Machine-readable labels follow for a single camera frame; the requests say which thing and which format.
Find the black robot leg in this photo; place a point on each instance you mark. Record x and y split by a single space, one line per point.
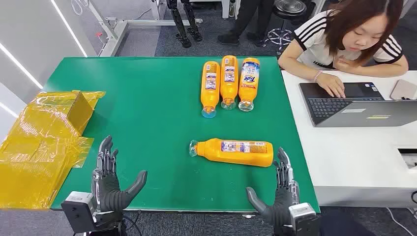
178 19
192 19

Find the green table mat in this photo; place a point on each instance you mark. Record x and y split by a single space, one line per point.
153 114

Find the black round stool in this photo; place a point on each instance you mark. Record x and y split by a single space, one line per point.
288 8

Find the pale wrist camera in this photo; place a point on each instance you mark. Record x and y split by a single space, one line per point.
304 218
78 208

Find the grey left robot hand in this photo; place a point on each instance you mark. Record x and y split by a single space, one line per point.
109 192

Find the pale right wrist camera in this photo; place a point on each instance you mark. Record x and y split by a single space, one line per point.
304 218

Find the yellow taped cardboard box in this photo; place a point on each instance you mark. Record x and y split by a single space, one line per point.
39 146

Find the white metal stand frame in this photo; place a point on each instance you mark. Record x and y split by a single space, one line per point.
117 31

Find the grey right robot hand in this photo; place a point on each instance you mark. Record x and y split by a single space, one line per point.
281 205

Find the orange Tide detergent bottle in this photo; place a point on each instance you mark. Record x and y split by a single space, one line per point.
234 153
210 94
229 88
249 91

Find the grey open laptop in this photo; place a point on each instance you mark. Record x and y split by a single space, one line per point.
368 112

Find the standing person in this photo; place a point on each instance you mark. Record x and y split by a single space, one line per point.
242 19

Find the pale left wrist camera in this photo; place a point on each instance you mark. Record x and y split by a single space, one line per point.
78 208

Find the pink smartphone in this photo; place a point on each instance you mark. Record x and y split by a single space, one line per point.
403 88

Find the white desk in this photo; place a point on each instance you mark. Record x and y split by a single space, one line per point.
351 156

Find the seated person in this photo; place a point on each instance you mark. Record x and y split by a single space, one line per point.
351 29

